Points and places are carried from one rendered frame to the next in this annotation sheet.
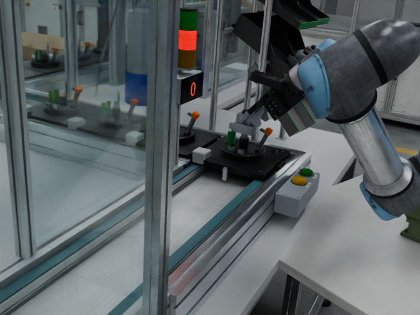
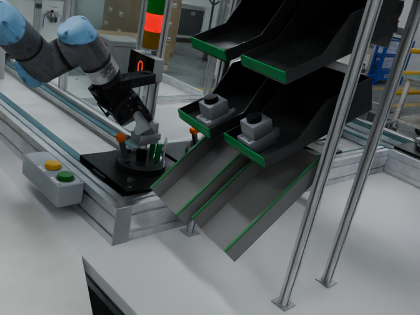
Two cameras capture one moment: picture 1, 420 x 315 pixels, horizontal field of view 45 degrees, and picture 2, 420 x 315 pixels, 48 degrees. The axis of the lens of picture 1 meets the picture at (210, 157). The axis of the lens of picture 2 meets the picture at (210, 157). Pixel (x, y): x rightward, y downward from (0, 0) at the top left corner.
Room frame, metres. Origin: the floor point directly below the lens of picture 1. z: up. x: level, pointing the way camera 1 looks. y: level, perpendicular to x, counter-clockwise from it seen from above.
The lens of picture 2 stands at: (2.04, -1.20, 1.50)
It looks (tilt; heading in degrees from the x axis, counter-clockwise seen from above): 21 degrees down; 108
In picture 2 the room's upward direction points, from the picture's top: 12 degrees clockwise
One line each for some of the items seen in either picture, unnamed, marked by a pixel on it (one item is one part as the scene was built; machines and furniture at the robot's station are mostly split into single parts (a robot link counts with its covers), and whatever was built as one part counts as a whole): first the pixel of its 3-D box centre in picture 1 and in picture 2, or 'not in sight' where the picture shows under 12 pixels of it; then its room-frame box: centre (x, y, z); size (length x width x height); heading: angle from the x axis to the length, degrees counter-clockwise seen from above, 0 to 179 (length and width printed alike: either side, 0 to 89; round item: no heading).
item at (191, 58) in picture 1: (185, 57); (150, 39); (1.37, 0.08, 1.28); 0.05 x 0.05 x 0.05
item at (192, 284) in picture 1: (252, 217); (42, 152); (1.18, -0.12, 0.91); 0.89 x 0.06 x 0.11; 155
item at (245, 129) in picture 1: (242, 120); (149, 129); (1.50, -0.09, 1.08); 0.08 x 0.04 x 0.07; 65
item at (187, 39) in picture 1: (187, 39); (153, 22); (1.37, 0.08, 1.33); 0.05 x 0.05 x 0.05
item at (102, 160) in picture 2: (242, 156); (139, 169); (1.49, -0.10, 0.96); 0.24 x 0.24 x 0.02; 65
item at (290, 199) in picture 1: (297, 191); (52, 177); (1.32, -0.26, 0.93); 0.21 x 0.07 x 0.06; 155
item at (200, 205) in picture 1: (189, 204); (91, 145); (1.23, 0.05, 0.91); 0.84 x 0.28 x 0.10; 155
